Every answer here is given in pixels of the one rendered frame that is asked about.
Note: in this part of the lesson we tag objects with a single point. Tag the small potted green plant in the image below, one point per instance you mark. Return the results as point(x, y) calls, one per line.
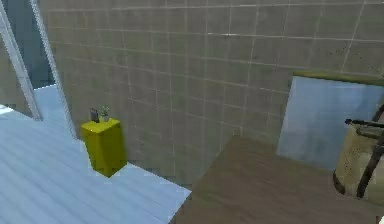
point(104, 113)

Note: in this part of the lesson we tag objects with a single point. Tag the pale blue wall panel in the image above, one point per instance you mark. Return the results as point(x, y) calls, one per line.
point(320, 123)

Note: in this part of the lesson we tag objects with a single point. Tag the small dark grey object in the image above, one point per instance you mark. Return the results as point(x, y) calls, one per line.
point(94, 115)

